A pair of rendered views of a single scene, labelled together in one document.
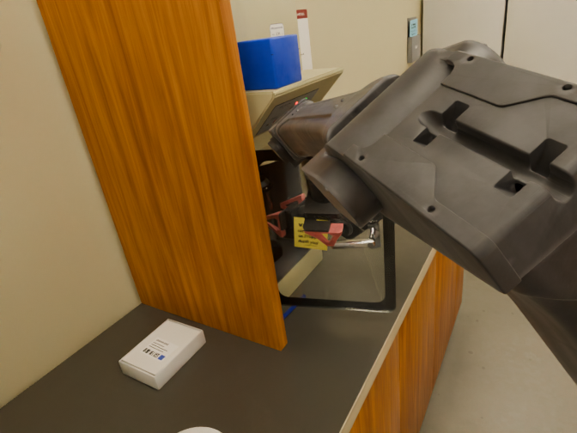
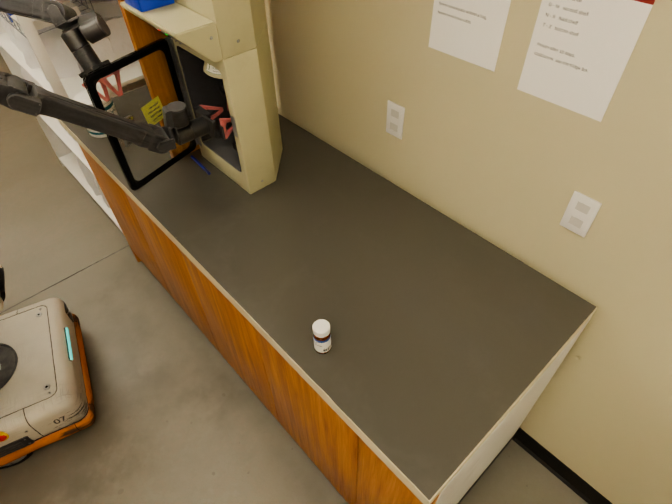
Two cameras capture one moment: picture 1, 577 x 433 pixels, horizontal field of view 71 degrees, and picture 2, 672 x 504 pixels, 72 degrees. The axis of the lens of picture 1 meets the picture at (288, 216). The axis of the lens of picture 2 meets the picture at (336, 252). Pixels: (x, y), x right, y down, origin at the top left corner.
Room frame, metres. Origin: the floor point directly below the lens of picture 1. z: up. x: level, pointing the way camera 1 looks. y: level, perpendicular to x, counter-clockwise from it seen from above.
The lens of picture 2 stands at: (1.69, -1.22, 1.96)
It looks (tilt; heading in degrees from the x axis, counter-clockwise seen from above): 47 degrees down; 104
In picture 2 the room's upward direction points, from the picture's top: 2 degrees counter-clockwise
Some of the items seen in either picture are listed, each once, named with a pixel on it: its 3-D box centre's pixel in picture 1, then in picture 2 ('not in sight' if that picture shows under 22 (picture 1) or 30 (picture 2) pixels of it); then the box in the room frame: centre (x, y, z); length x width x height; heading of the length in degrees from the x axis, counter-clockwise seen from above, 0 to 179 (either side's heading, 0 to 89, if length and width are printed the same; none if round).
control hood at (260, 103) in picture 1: (293, 101); (170, 30); (0.94, -0.05, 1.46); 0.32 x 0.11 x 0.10; 146
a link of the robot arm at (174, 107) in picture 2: not in sight; (169, 124); (0.90, -0.12, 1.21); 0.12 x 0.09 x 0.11; 44
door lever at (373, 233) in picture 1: (355, 240); not in sight; (0.74, -0.13, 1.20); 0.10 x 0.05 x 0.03; 71
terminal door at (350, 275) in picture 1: (324, 234); (148, 117); (0.79, -0.07, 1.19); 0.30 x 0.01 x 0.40; 71
